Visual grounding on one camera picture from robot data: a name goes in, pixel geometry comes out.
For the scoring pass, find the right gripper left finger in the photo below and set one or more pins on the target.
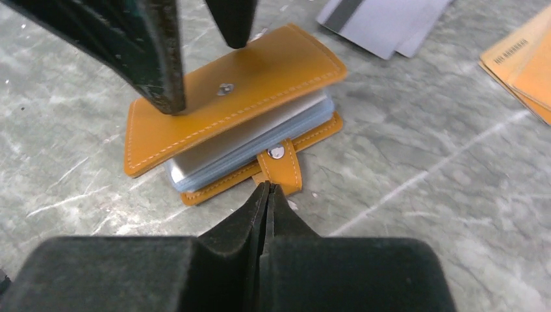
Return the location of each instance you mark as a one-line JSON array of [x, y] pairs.
[[217, 271]]

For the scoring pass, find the grey credit card stack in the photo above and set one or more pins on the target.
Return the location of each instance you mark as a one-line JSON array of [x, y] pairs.
[[383, 27]]

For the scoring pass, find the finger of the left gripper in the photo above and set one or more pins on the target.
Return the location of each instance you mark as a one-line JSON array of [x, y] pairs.
[[139, 40], [234, 19]]

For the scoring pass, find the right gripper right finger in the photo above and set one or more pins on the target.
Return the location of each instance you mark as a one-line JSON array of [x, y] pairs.
[[300, 270]]

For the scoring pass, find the orange leather card holder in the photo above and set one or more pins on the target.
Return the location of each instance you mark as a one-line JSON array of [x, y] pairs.
[[253, 111]]

